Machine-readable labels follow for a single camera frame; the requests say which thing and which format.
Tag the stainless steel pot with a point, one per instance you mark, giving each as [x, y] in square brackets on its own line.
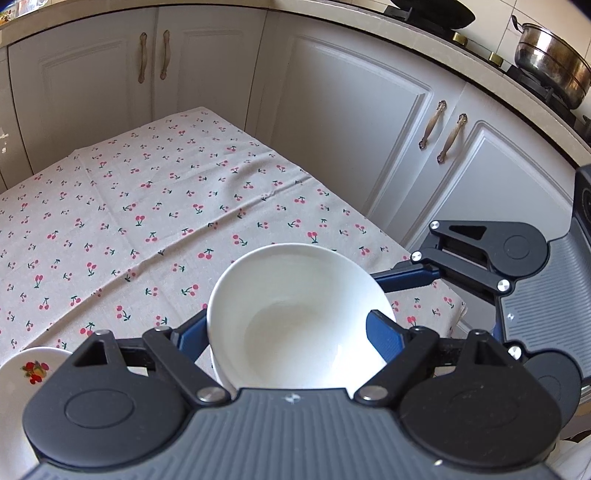
[549, 60]

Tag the black wok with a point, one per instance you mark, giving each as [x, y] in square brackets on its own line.
[438, 11]

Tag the cherry print tablecloth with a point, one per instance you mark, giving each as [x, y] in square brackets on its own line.
[138, 207]

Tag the black gas stove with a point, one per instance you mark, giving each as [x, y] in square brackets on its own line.
[480, 45]

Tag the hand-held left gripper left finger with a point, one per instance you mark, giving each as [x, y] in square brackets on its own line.
[191, 337]

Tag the white fruit print plate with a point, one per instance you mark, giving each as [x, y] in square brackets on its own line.
[14, 415]

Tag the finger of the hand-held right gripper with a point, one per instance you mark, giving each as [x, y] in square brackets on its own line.
[406, 277]
[515, 355]

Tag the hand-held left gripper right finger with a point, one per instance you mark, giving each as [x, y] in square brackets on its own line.
[385, 337]

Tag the white cabinet door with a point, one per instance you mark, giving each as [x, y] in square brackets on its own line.
[346, 138]
[212, 69]
[508, 184]
[78, 92]

